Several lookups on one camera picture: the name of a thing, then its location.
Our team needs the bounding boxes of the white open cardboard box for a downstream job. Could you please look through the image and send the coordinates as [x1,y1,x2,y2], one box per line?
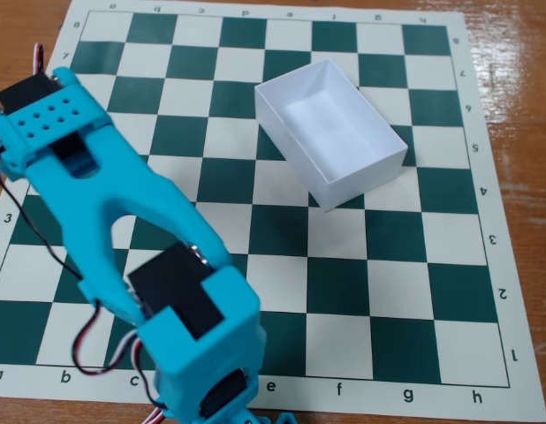
[254,57,409,213]

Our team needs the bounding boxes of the green and cream chessboard mat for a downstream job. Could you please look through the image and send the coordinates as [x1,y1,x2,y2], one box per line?
[0,0,546,424]

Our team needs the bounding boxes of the red white black servo cable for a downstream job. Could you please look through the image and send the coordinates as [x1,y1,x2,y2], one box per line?
[31,42,48,76]

